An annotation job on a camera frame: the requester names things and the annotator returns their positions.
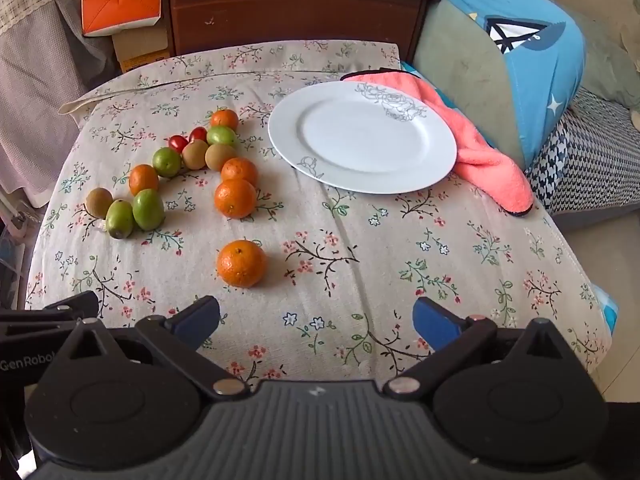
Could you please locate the purple checked cloth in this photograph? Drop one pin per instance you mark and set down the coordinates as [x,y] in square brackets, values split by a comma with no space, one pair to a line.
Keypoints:
[40,100]

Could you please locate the houndstooth bed sheet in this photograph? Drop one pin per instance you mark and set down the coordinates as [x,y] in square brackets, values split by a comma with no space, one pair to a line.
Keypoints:
[590,160]

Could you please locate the dark wooden nightstand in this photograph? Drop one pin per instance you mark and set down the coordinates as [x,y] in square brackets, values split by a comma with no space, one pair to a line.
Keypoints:
[300,15]

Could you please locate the brown cardboard box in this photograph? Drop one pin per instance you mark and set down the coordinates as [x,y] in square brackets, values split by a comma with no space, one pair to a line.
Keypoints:
[140,50]

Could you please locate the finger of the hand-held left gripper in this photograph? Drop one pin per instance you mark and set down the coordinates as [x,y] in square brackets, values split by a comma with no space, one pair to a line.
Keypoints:
[75,302]

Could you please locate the blue printed quilt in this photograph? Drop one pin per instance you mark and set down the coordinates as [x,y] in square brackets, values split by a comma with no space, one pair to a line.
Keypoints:
[540,75]

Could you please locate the red cherry tomato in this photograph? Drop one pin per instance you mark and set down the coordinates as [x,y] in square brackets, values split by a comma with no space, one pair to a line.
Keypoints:
[176,143]
[197,134]

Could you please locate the pink towel with black trim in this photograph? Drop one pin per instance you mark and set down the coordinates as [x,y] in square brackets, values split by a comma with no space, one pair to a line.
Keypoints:
[480,160]

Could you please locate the beige checked cloth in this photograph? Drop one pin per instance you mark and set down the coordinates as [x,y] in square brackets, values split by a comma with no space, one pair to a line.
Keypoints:
[30,0]

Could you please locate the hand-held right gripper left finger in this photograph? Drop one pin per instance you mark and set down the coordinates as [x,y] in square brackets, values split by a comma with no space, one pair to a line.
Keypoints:
[197,320]

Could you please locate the green jujube with dark spot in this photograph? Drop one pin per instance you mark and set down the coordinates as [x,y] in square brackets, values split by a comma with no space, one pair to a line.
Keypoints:
[119,218]

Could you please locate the grey-green cushion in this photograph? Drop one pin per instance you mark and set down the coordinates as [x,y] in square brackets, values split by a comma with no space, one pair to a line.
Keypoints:
[465,75]

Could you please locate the white plate with rose print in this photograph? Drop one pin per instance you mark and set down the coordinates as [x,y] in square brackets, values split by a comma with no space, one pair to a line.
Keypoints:
[360,140]

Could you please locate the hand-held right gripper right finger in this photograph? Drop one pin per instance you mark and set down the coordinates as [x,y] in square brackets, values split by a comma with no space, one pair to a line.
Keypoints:
[434,325]

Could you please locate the orange mandarin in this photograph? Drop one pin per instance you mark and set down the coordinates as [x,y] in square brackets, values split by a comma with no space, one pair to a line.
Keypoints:
[242,263]
[239,170]
[143,179]
[224,119]
[235,199]

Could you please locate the floral tablecloth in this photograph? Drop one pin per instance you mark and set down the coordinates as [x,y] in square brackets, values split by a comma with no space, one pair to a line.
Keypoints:
[350,260]

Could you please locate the brown kiwi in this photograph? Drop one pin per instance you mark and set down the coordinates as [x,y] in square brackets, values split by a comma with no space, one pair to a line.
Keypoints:
[98,202]
[194,154]
[220,157]

